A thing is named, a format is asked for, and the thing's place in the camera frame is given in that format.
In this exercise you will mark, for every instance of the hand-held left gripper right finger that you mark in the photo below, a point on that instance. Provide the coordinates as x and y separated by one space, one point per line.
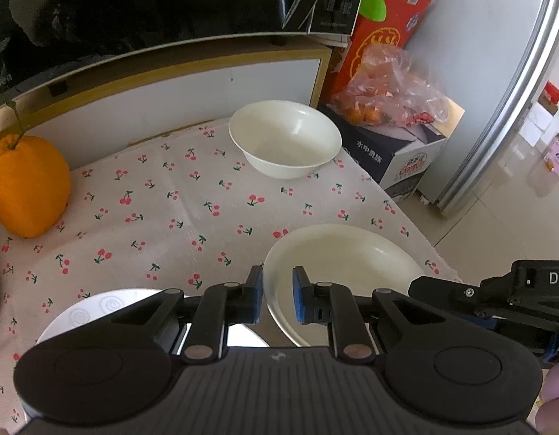
300 299

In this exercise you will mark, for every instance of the dark and white cardboard box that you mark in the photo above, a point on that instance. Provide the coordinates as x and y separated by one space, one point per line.
374 154

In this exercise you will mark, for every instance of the silver refrigerator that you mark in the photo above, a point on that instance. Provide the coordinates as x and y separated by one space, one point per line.
501 113

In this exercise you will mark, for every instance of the large orange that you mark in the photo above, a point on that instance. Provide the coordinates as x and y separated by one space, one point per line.
28 185

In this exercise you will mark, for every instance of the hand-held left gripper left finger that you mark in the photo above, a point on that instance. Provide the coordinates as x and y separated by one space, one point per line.
257 294

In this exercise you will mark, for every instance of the red paper note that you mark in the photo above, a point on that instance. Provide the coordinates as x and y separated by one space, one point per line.
549 97

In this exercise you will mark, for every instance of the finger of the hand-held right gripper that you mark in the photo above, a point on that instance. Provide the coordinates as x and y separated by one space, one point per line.
442 292

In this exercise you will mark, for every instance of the white plate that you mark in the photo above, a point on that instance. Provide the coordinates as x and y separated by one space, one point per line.
347 263

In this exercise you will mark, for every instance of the pink plastic bag of oranges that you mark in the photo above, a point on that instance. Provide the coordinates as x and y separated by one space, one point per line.
388 86

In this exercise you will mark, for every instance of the red cardboard box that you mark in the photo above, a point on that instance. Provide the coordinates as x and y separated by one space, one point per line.
383 22

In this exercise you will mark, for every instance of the person's right hand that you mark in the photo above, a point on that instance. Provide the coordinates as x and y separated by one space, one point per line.
558 412

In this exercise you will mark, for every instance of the blue patterned plate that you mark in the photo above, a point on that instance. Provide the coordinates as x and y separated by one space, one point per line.
93 308

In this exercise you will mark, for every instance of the black microwave oven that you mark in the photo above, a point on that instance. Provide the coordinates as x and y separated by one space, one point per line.
148 0

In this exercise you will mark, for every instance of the cherry print tablecloth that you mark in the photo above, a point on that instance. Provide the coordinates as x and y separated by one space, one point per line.
170 217

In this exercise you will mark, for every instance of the small cream bowl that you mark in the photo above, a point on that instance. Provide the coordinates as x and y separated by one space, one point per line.
284 145

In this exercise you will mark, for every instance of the pink printed card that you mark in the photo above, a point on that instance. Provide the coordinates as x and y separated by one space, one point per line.
558 156

